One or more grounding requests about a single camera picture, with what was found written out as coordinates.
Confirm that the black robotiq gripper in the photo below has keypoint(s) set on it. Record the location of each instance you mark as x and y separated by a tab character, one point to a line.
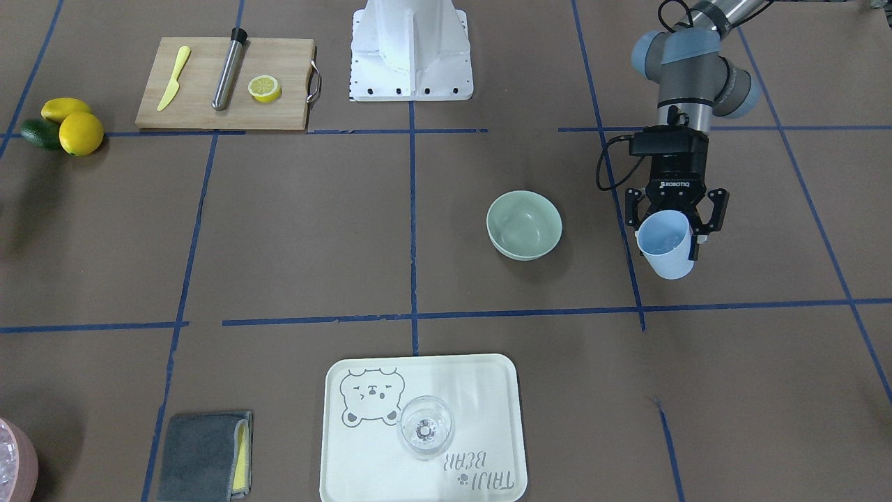
674	189

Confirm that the light blue plastic cup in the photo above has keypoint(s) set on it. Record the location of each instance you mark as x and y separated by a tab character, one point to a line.
665	240

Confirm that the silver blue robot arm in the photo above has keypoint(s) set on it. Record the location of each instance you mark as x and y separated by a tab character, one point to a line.
696	84

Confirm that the green ceramic bowl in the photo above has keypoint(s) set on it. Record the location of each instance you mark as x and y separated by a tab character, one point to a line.
523	225

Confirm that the pink bowl with ice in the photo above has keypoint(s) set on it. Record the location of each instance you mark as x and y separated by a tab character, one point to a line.
19	464

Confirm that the cream bear serving tray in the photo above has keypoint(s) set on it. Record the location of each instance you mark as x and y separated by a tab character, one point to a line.
362	458

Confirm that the clear wine glass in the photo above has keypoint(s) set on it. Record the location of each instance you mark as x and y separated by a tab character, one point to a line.
426	427

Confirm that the lemon half slice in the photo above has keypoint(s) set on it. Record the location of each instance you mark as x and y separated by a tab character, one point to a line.
264	88

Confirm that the steel muddler black tip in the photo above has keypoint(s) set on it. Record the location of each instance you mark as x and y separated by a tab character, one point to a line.
234	56

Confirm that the yellow plastic knife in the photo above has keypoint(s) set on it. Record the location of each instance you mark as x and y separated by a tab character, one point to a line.
173	84

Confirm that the grey folded cloth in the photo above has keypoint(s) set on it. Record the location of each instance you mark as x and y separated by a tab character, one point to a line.
207	457

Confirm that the large yellow lemon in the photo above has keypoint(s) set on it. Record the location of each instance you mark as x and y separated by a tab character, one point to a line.
81	133

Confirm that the small yellow lemon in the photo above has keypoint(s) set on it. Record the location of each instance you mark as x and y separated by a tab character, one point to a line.
58	109

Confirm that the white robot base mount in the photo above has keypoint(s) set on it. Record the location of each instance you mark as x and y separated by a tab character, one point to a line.
404	51

